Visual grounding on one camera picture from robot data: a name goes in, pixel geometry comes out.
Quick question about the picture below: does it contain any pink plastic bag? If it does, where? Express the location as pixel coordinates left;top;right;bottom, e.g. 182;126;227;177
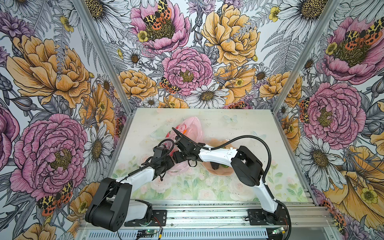
166;117;204;176

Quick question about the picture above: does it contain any pink flower-shaped bowl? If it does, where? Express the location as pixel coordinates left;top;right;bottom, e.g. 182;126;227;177
202;138;235;176

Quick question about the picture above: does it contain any dark fake avocado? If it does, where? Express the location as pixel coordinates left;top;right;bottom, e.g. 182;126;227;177
211;162;220;170

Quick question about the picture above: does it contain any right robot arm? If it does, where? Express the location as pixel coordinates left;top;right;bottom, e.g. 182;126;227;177
173;133;290;225

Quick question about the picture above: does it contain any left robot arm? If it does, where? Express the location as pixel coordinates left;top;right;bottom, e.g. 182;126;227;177
85;146;174;232

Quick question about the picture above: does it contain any green circuit board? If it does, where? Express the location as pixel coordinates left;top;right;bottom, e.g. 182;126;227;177
136;230;163;240

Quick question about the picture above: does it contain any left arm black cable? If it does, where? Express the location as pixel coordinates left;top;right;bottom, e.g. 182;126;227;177
89;138;175;223

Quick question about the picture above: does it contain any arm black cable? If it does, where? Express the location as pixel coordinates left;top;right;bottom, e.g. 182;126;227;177
171;127;292;240
89;138;175;223

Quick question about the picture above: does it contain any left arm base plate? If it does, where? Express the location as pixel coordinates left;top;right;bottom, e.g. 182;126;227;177
124;210;168;227

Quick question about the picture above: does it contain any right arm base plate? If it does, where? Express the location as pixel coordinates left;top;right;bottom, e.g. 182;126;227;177
245;209;290;226

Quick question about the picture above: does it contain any white vented cable duct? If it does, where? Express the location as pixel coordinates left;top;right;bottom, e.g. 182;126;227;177
83;228;268;240

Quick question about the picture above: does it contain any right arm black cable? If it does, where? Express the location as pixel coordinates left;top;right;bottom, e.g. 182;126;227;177
171;127;292;240

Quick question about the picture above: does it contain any aluminium rail frame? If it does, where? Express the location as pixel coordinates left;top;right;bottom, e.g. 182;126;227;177
76;202;342;240

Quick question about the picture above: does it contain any left aluminium corner post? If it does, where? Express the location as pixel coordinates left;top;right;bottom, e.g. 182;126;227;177
74;1;134;117

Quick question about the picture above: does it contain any aluminium corner post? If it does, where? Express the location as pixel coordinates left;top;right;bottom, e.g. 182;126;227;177
74;1;134;117
272;1;341;116

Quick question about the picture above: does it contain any right aluminium corner post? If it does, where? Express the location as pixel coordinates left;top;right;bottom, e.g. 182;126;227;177
272;1;341;116

